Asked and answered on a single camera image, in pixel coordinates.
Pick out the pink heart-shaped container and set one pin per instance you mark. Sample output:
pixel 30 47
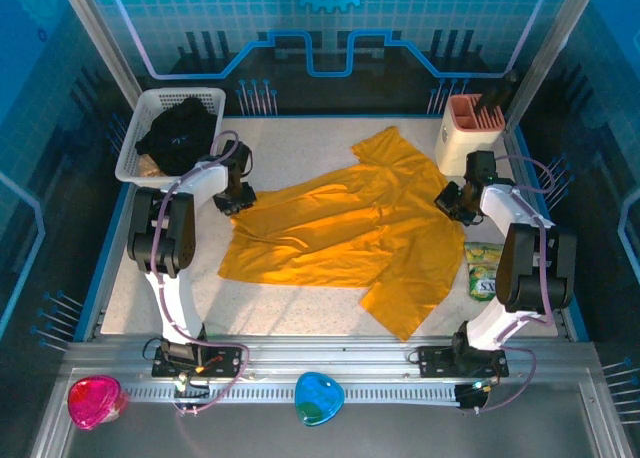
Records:
pixel 95 403

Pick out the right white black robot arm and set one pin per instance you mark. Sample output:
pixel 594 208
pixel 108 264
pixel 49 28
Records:
pixel 525 273

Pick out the yellow t-shirt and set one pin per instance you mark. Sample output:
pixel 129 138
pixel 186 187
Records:
pixel 340 228

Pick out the aluminium extrusion rail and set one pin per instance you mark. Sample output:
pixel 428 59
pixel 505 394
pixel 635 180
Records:
pixel 325 358

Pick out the green snack bag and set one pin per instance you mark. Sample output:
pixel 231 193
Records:
pixel 482 268

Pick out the blue heart-shaped container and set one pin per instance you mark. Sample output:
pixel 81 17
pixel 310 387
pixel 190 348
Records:
pixel 317 398

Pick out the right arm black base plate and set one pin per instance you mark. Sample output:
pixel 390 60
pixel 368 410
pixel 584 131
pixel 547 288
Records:
pixel 432 360

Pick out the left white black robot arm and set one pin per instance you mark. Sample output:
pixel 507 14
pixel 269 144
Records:
pixel 180 298

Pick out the black t-shirt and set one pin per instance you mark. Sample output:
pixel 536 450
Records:
pixel 180 138

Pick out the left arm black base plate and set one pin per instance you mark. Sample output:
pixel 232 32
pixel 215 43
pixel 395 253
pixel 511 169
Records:
pixel 227 363

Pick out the aluminium frame post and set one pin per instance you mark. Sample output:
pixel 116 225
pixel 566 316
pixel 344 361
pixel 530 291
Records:
pixel 100 43
pixel 550 53

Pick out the cream utensil holder orange insert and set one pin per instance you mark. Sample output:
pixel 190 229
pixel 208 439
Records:
pixel 455 143

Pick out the tan cloth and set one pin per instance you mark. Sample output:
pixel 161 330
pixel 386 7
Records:
pixel 150 165

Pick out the small black controller box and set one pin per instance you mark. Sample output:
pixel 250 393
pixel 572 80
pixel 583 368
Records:
pixel 192 389
pixel 470 397

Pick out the white plastic laundry basket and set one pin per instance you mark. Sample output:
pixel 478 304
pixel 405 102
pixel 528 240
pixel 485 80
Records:
pixel 145 113

